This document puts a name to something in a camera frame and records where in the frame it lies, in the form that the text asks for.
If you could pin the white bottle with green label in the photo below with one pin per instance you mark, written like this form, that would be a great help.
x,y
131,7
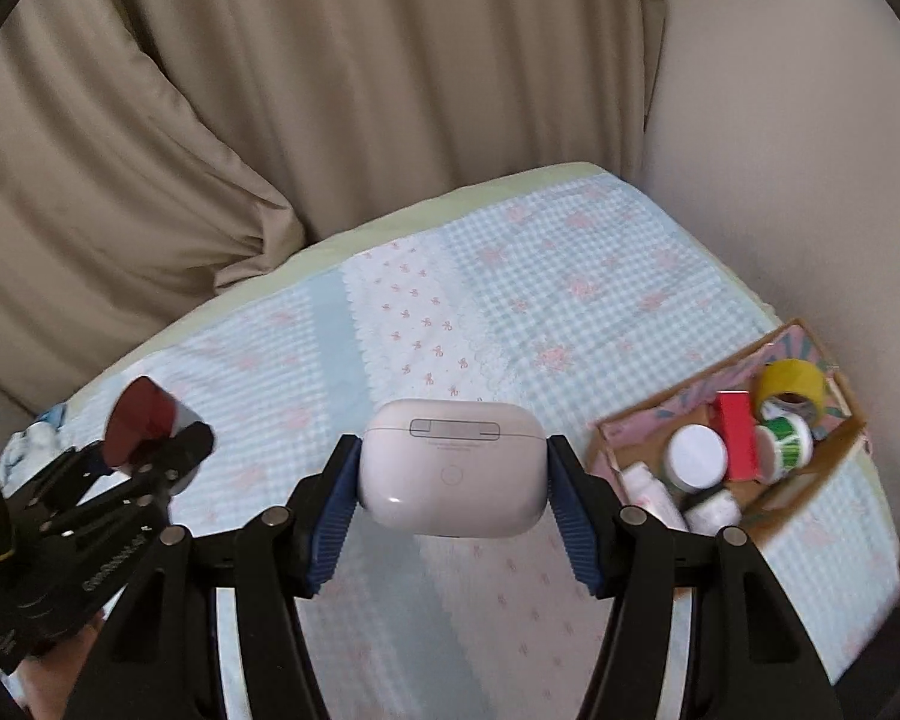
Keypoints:
x,y
784,442

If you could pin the crumpled light blue quilt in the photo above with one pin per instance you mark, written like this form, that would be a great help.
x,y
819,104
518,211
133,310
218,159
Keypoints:
x,y
34,435

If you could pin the beige curtain panel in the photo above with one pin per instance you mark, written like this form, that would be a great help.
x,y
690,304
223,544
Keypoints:
x,y
82,202
420,67

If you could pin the small white round jar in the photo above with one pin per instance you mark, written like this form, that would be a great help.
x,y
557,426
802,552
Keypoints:
x,y
712,510

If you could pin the pink patterned cardboard box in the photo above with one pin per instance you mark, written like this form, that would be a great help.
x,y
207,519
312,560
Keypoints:
x,y
810,495

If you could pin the red rectangular box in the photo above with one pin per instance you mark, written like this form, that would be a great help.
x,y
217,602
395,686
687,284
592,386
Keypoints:
x,y
739,435

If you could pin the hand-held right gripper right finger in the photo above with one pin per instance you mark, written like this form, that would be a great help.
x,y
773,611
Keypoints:
x,y
574,525

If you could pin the wide white lidded jar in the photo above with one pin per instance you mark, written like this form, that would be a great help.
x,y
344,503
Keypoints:
x,y
694,457

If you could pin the checked floral bed sheet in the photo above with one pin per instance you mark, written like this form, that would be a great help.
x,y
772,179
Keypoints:
x,y
495,300

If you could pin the white earbuds case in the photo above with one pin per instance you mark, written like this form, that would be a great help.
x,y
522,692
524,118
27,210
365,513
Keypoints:
x,y
454,476

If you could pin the dark red round jar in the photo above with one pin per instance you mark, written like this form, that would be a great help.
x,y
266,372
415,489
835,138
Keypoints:
x,y
139,420

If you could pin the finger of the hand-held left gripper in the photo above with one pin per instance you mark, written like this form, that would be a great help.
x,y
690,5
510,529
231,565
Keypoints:
x,y
184,454
60,484

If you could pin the yellow clear tape roll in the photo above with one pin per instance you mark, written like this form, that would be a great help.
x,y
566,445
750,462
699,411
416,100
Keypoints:
x,y
791,386

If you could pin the white bottle with blue print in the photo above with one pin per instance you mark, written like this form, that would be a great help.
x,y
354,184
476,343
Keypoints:
x,y
649,495

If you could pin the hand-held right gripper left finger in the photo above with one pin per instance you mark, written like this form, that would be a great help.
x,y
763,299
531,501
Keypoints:
x,y
330,532

